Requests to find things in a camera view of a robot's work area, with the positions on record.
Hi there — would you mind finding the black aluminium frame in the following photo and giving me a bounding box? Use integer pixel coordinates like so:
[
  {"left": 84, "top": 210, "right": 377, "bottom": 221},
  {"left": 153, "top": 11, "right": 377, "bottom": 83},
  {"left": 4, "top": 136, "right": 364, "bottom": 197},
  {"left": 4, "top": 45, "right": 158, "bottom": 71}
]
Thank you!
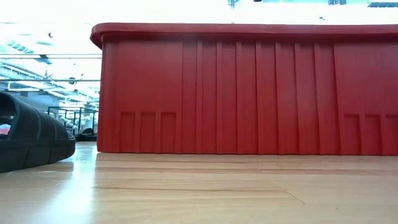
[{"left": 75, "top": 127, "right": 98, "bottom": 143}]

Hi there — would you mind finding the red plastic bin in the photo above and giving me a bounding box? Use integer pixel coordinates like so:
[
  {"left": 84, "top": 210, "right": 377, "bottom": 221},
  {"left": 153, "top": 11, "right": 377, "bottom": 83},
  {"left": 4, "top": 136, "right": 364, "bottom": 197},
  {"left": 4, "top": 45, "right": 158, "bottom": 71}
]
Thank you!
[{"left": 90, "top": 22, "right": 398, "bottom": 156}]

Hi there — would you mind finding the black slide sandal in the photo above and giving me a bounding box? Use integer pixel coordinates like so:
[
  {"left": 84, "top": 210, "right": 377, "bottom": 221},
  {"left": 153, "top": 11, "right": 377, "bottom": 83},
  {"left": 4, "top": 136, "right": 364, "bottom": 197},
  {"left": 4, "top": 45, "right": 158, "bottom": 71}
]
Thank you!
[{"left": 0, "top": 90, "right": 76, "bottom": 174}]

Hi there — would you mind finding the black metal railing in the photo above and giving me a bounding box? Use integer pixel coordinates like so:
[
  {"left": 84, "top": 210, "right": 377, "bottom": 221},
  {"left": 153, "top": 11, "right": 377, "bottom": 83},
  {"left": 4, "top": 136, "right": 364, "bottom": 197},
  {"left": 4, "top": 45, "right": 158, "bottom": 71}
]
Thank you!
[{"left": 46, "top": 106, "right": 99, "bottom": 136}]

